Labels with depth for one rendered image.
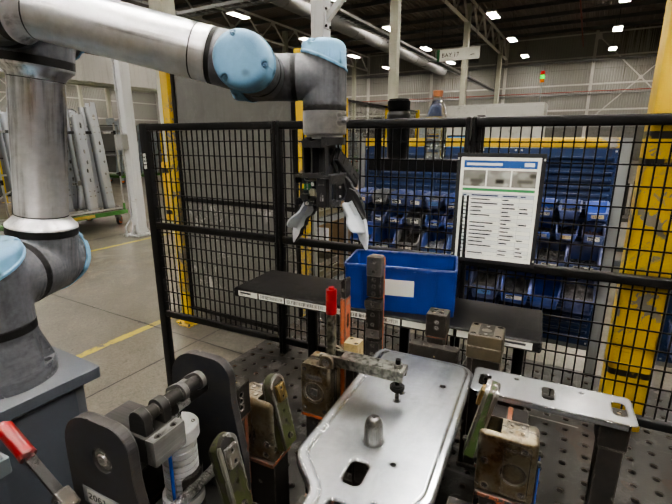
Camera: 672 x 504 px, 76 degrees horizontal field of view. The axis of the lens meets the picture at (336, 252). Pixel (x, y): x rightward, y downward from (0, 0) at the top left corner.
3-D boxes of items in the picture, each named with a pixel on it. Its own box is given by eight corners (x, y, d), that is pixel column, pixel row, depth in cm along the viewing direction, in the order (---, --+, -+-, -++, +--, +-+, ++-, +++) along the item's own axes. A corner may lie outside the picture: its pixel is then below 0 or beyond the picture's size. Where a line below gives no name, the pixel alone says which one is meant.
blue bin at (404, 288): (454, 318, 114) (457, 271, 111) (343, 306, 122) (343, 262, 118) (455, 297, 129) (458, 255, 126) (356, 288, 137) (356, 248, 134)
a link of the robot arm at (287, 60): (218, 43, 64) (291, 42, 64) (236, 57, 75) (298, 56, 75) (221, 98, 66) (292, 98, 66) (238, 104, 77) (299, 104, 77)
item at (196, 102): (323, 356, 304) (321, 49, 253) (313, 365, 292) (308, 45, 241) (190, 318, 368) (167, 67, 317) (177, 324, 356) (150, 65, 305)
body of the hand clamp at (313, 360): (329, 513, 94) (329, 369, 85) (302, 502, 96) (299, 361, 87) (341, 494, 99) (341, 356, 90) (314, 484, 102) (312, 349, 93)
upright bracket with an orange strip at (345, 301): (344, 474, 104) (345, 280, 92) (339, 473, 105) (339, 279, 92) (349, 466, 107) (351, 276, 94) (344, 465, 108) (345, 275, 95)
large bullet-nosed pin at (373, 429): (378, 457, 70) (379, 423, 69) (361, 451, 72) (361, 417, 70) (385, 445, 73) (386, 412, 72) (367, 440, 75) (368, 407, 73)
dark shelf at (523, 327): (540, 354, 101) (542, 342, 100) (233, 296, 138) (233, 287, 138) (541, 320, 120) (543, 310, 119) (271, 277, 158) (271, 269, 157)
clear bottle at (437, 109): (442, 159, 128) (447, 89, 123) (421, 159, 131) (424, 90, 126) (447, 159, 134) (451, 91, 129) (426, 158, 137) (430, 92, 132)
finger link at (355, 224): (355, 256, 74) (326, 211, 74) (367, 248, 79) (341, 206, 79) (369, 247, 72) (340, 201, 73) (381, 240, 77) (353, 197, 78)
